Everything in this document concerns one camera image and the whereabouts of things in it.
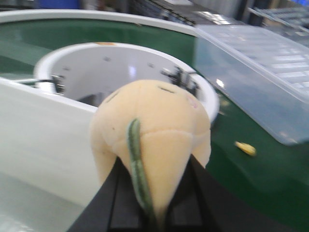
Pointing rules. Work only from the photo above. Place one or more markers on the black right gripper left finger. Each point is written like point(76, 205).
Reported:
point(114, 208)

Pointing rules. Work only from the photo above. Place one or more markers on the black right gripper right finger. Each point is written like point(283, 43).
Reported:
point(201, 204)

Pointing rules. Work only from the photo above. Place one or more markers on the white Totelife plastic tote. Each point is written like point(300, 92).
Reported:
point(47, 171)

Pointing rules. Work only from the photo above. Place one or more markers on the yellow round plush toy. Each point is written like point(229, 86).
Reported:
point(173, 126)

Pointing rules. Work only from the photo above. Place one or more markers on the small yellow toy piece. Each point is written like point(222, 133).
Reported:
point(246, 148)

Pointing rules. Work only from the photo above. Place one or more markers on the clear plastic storage bin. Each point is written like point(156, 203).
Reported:
point(263, 73)

